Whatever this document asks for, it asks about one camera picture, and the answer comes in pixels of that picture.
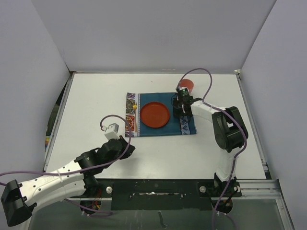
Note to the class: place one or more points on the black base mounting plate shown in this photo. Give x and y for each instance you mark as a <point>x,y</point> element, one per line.
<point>154,194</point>

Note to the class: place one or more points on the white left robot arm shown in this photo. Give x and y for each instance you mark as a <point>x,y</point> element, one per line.
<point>21,199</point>

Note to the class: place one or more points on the red round plate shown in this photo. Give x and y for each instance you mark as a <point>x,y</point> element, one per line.
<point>155,114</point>

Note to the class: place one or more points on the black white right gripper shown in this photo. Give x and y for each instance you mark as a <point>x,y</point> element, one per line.
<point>176,112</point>

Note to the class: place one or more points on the aluminium front rail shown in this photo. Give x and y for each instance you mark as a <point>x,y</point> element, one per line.
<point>55,188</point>

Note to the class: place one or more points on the copper fork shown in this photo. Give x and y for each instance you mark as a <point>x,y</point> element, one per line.
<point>135,107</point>

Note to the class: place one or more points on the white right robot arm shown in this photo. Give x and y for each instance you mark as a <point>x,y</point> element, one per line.
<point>229,129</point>

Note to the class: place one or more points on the blue patterned placemat cloth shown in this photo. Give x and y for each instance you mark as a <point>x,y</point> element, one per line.
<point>172,128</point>

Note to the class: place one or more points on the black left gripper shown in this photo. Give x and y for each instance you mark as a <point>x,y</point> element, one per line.
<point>127,148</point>

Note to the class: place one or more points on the pink plastic cup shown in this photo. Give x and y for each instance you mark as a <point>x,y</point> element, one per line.
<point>188,84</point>

